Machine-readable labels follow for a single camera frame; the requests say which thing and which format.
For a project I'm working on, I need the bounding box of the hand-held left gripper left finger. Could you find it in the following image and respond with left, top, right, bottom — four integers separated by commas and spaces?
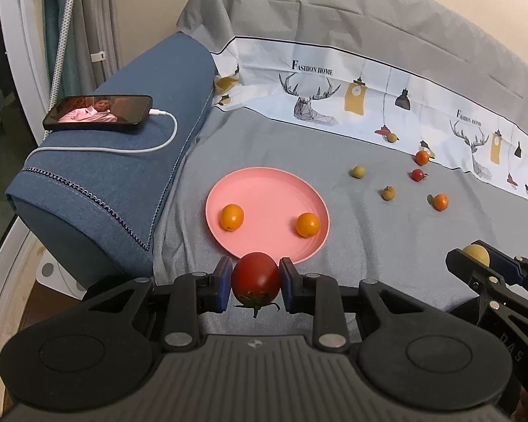
83, 257, 234, 353

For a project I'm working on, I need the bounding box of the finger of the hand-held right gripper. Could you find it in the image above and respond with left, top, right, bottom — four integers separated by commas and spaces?
488, 245, 528, 291
446, 248, 517, 317

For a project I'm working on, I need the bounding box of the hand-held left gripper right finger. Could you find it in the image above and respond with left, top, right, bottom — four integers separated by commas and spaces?
280, 257, 428, 353

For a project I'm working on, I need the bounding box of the yellow-green round fruit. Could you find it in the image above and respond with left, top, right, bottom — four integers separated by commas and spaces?
462, 244, 490, 267

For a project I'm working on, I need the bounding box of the large red cherry tomato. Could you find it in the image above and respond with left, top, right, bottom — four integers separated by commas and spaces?
231, 252, 281, 318

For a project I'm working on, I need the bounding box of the pink round plate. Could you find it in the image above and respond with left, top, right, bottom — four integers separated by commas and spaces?
205, 167, 331, 265

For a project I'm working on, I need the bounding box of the oval orange kumquat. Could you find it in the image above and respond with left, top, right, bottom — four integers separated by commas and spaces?
220, 203, 245, 232

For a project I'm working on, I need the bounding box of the grey printed sofa cover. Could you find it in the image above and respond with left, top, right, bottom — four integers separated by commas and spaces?
152, 0, 528, 317

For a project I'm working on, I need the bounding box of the blue sofa armrest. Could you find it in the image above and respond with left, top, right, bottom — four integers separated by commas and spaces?
5, 32, 218, 291

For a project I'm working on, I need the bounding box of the white dotted floor object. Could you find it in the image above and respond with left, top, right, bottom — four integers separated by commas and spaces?
35, 250, 86, 300

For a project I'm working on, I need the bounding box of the black smartphone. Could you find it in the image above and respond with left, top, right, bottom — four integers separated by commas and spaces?
43, 94, 153, 132

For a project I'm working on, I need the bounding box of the grey curtain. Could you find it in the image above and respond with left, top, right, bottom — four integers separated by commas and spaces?
77, 0, 123, 86

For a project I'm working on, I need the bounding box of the striped pole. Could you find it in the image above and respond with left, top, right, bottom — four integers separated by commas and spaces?
48, 0, 80, 108

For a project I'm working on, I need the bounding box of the teal curtain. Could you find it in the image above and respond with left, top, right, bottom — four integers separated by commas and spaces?
42, 0, 83, 100

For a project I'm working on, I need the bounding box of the white charging cable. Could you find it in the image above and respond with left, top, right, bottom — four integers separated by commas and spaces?
24, 108, 178, 172

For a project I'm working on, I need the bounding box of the white door frame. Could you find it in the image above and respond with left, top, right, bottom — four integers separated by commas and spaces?
0, 0, 51, 146

